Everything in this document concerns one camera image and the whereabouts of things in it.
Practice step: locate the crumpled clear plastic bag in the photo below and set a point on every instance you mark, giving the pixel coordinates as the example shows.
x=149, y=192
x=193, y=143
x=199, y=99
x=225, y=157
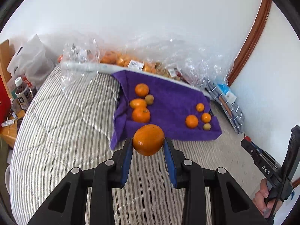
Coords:
x=80, y=50

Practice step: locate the small round orange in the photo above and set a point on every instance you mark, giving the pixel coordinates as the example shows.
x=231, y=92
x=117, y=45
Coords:
x=206, y=118

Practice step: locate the striped quilted bedspread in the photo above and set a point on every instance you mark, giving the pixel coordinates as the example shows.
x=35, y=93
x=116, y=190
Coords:
x=62, y=130

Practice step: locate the brown wooden door frame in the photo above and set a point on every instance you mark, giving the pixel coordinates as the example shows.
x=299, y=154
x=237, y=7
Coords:
x=251, y=40

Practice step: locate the plastic drink bottle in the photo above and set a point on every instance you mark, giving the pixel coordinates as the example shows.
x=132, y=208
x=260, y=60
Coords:
x=24, y=92

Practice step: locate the small kumquat orange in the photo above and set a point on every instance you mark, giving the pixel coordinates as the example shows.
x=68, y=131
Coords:
x=200, y=107

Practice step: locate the person right hand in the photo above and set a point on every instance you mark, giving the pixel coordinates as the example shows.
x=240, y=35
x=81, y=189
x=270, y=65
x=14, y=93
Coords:
x=259, y=200

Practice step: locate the clear bag of nuts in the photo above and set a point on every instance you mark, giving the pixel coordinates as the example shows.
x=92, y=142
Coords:
x=198, y=63

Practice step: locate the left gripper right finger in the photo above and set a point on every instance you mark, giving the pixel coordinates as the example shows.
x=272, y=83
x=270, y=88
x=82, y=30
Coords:
x=229, y=202

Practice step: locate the red paper shopping bag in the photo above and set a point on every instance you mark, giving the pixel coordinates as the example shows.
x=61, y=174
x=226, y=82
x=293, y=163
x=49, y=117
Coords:
x=5, y=103

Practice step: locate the blue white tissue pack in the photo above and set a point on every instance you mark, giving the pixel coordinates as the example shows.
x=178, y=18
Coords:
x=229, y=95

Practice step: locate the orange with stem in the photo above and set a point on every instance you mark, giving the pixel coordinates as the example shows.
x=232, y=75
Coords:
x=141, y=115

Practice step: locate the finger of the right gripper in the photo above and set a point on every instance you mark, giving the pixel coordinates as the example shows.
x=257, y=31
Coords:
x=267, y=156
x=267, y=169

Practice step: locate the white plastic bag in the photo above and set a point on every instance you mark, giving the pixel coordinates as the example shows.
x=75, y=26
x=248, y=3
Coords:
x=31, y=62

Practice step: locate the clear bag of oranges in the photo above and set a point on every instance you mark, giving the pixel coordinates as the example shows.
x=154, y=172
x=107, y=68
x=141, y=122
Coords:
x=129, y=61

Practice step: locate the blue checked folded cloth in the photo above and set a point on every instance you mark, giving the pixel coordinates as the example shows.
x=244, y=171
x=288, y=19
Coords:
x=232, y=111

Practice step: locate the white rolled paper tube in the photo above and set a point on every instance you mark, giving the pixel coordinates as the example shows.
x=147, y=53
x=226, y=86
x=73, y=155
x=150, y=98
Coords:
x=117, y=69

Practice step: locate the large round orange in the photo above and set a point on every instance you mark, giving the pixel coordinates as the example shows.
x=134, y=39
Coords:
x=148, y=139

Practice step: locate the oval orange fruit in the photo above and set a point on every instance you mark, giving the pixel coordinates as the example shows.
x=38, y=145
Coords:
x=136, y=103

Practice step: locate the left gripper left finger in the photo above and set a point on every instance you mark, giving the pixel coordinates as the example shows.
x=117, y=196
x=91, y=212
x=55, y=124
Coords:
x=66, y=204

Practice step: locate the small white tube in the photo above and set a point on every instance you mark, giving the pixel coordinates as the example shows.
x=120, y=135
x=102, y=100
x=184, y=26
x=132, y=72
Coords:
x=8, y=123

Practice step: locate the green yellow round fruit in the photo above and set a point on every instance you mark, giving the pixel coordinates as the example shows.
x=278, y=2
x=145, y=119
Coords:
x=149, y=99

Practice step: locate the purple towel over tray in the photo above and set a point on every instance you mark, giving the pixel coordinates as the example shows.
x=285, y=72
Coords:
x=172, y=104

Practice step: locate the small yellow green fruit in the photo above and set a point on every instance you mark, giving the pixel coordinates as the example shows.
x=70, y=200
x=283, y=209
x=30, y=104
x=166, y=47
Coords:
x=207, y=126

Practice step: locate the mandarin orange with spots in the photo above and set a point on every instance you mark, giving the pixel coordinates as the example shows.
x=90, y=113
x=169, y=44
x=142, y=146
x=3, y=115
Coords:
x=141, y=90

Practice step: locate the medium orange mandarin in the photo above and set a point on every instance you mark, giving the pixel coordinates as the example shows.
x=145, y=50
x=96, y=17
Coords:
x=191, y=121

